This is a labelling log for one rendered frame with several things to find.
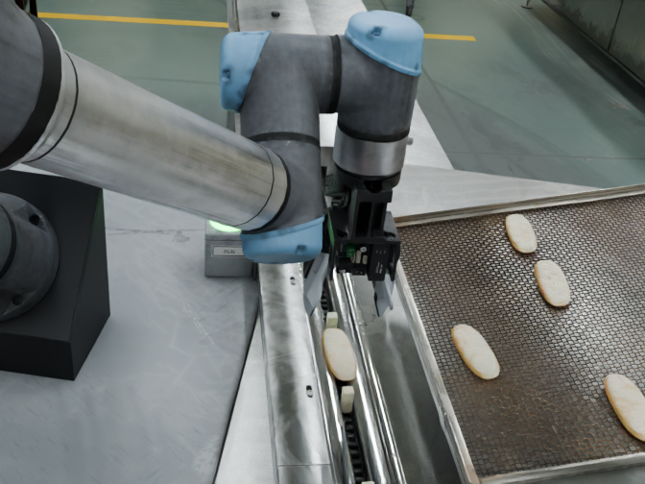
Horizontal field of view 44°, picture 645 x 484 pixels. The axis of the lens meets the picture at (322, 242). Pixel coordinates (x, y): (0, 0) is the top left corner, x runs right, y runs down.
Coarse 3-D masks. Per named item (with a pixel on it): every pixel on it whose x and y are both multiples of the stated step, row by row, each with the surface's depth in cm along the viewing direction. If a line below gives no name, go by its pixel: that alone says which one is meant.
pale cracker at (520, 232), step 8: (512, 216) 119; (520, 216) 118; (512, 224) 116; (520, 224) 116; (528, 224) 116; (512, 232) 115; (520, 232) 114; (528, 232) 114; (512, 240) 114; (520, 240) 113; (528, 240) 113; (536, 240) 113; (520, 248) 112; (528, 248) 112; (536, 248) 112
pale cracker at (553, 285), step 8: (536, 264) 109; (544, 264) 108; (552, 264) 108; (536, 272) 107; (544, 272) 106; (552, 272) 106; (560, 272) 106; (544, 280) 105; (552, 280) 105; (560, 280) 104; (544, 288) 104; (552, 288) 103; (560, 288) 103; (568, 288) 104; (544, 296) 103; (552, 296) 102; (560, 296) 102; (568, 296) 102; (552, 304) 102; (560, 304) 101
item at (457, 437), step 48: (624, 192) 123; (576, 240) 114; (624, 240) 113; (432, 288) 107; (480, 288) 106; (576, 288) 105; (624, 288) 104; (432, 336) 99; (528, 336) 98; (576, 336) 97; (624, 336) 96; (576, 384) 90; (480, 480) 80; (528, 480) 80
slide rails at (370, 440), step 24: (336, 288) 113; (312, 336) 103; (360, 360) 100; (360, 384) 96; (336, 408) 92; (360, 408) 93; (336, 432) 89; (360, 432) 90; (336, 456) 86; (384, 456) 87; (336, 480) 84; (384, 480) 84
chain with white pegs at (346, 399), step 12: (324, 288) 114; (324, 300) 112; (324, 312) 109; (336, 312) 105; (324, 324) 107; (336, 324) 104; (336, 384) 97; (348, 396) 92; (348, 408) 93; (348, 420) 93; (348, 444) 89; (360, 456) 88; (360, 468) 88; (360, 480) 85
